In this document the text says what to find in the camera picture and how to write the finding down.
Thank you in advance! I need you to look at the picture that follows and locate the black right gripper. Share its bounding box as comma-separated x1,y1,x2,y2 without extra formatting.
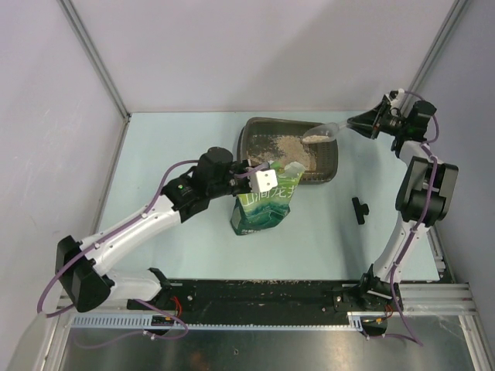
346,100,409,139

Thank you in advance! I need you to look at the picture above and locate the green litter bag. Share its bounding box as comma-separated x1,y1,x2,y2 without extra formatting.
230,162,306,236

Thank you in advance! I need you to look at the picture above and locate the clear plastic scoop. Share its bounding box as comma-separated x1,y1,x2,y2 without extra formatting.
301,121,350,145

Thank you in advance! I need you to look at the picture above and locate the black bag clip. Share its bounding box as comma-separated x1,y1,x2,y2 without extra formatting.
351,197,370,226

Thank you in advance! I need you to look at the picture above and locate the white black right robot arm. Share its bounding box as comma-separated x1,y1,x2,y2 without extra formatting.
339,89,459,311

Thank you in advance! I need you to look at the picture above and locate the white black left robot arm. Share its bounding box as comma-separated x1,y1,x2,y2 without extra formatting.
56,147,251,312

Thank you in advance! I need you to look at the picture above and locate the dark grey litter box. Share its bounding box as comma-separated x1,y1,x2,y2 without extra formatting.
237,117,338,185

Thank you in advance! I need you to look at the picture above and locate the beige cat litter pile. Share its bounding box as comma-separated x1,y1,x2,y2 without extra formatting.
246,134,336,172

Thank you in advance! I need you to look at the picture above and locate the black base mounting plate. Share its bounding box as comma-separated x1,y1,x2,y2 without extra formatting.
147,278,402,311

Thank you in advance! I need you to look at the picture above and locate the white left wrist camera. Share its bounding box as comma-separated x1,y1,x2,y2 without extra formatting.
248,169,278,193

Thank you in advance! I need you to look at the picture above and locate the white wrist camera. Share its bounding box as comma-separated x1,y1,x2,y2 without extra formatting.
248,169,278,193
387,88,405,109

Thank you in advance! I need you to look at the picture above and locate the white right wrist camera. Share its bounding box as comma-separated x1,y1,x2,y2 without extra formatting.
387,88,405,109

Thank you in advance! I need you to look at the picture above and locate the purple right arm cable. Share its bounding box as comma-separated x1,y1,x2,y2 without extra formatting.
388,90,442,347

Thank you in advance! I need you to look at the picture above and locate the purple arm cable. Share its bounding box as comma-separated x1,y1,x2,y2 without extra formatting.
36,158,270,341
388,90,442,347

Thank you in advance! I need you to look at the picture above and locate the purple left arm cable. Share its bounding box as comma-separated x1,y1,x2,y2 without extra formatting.
36,158,270,341

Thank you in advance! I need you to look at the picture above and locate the white slotted cable duct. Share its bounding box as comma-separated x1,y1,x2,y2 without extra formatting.
70,313,387,332

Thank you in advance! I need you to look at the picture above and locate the aluminium frame rail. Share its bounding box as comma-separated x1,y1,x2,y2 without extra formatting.
67,280,474,313

